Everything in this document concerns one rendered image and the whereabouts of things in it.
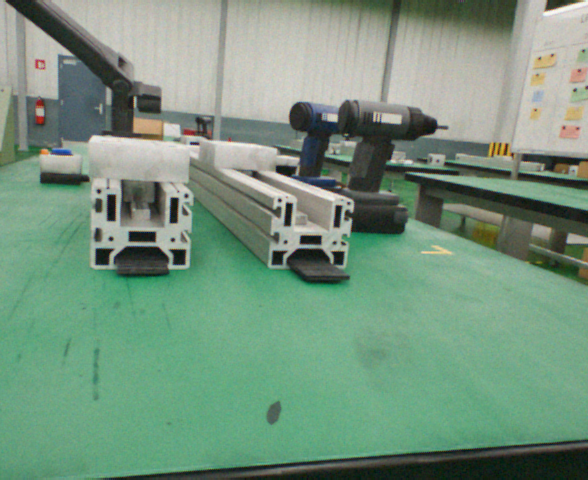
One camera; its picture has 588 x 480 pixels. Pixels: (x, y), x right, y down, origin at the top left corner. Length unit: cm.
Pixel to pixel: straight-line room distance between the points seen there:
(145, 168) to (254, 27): 1212
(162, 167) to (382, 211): 42
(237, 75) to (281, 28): 152
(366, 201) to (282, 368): 55
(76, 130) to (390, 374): 1212
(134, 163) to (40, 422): 36
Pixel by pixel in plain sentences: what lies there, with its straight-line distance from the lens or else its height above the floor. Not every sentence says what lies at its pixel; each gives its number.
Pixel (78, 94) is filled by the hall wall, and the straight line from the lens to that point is 1237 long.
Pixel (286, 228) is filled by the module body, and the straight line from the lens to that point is 57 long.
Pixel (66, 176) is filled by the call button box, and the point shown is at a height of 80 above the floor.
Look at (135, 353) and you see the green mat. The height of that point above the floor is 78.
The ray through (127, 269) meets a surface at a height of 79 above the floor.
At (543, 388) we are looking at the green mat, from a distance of 40.
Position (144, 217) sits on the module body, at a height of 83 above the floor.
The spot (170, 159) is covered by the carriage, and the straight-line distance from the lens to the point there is 60.
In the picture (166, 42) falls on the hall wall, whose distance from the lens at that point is 1242.
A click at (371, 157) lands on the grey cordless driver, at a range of 87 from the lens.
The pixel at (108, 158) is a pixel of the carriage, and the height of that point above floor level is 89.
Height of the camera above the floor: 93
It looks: 13 degrees down
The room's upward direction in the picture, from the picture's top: 6 degrees clockwise
